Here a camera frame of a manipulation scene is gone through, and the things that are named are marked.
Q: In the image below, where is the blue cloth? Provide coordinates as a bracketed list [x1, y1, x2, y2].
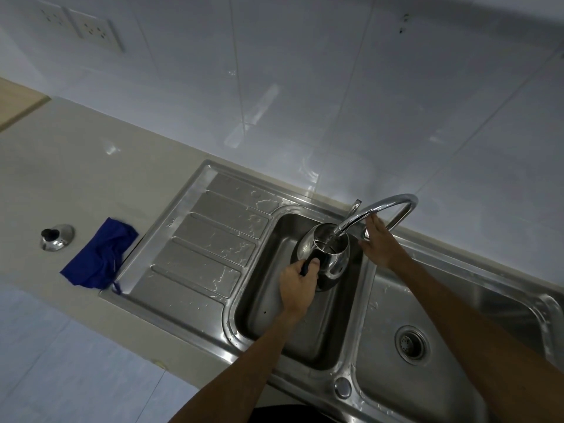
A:
[59, 217, 139, 296]

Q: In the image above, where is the person's right hand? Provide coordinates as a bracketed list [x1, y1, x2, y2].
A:
[358, 214, 409, 272]

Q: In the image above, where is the white wall socket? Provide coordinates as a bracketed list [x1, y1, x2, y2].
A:
[37, 0, 74, 34]
[68, 9, 125, 53]

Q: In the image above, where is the round sink drain strainer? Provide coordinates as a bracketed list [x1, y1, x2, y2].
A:
[395, 326, 430, 362]

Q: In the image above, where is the stainless steel double sink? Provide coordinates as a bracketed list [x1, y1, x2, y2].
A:
[99, 159, 564, 423]

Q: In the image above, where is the person's left hand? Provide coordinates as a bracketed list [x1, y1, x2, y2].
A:
[280, 258, 321, 317]

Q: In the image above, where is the chrome curved sink faucet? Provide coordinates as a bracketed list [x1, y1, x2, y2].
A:
[333, 194, 419, 242]

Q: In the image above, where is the stainless steel kettle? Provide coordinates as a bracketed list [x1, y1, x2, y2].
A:
[291, 222, 353, 292]

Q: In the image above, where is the person's left forearm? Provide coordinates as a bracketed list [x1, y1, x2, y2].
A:
[169, 304, 307, 423]

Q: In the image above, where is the person's right forearm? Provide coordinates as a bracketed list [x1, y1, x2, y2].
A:
[389, 256, 564, 423]

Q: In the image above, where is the light wooden board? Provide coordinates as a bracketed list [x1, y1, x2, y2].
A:
[0, 77, 52, 132]

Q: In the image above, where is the steel kettle lid black knob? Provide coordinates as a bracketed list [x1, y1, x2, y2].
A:
[40, 224, 75, 252]

